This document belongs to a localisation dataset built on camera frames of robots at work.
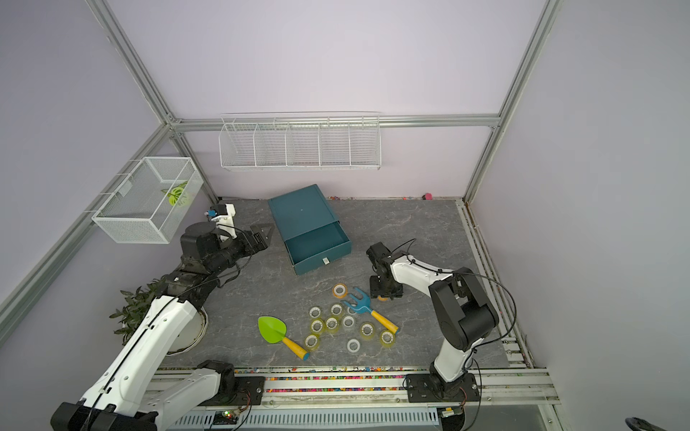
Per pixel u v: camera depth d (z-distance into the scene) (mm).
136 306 665
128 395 390
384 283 791
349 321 853
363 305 883
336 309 876
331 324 849
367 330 828
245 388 741
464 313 467
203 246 546
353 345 812
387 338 823
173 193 811
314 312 870
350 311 870
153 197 830
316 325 847
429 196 1240
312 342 811
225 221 647
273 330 844
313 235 830
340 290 933
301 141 992
